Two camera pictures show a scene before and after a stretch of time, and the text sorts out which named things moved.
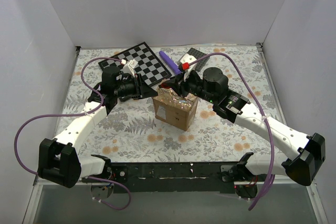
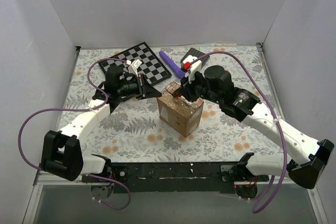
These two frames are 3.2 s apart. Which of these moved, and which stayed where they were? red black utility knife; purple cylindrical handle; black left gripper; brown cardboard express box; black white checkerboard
Moved: red black utility knife; brown cardboard express box
Stayed: purple cylindrical handle; black white checkerboard; black left gripper
